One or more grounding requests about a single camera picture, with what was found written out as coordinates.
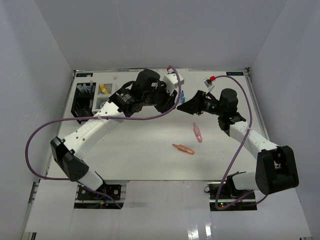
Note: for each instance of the pink highlighter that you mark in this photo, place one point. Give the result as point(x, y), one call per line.
point(197, 133)

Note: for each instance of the yellow highlighter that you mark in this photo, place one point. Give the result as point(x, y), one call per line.
point(102, 87)

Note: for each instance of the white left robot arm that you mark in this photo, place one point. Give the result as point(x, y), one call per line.
point(147, 90)

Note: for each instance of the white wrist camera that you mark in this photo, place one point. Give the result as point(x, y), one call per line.
point(171, 82)
point(209, 83)

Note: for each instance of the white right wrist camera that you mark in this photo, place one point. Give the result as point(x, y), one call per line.
point(209, 83)

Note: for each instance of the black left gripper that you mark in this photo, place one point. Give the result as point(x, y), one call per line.
point(170, 100)

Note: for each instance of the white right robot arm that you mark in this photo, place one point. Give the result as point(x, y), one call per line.
point(276, 168)

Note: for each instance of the black slotted organizer box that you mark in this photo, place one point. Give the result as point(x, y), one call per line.
point(82, 103)

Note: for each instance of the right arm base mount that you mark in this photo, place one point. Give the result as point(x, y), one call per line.
point(226, 197)

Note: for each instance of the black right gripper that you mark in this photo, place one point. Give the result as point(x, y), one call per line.
point(196, 105)

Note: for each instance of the green gel pen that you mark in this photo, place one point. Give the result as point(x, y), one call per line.
point(85, 88)

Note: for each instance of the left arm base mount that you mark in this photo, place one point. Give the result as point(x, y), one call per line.
point(112, 198)

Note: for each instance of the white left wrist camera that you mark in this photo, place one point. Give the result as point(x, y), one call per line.
point(171, 82)

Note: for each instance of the white slotted organizer box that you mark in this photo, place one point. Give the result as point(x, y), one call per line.
point(99, 97)

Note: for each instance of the blue highlighter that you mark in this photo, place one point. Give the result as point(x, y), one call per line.
point(182, 97)

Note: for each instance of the black gel pen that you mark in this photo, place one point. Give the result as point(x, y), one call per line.
point(80, 88)

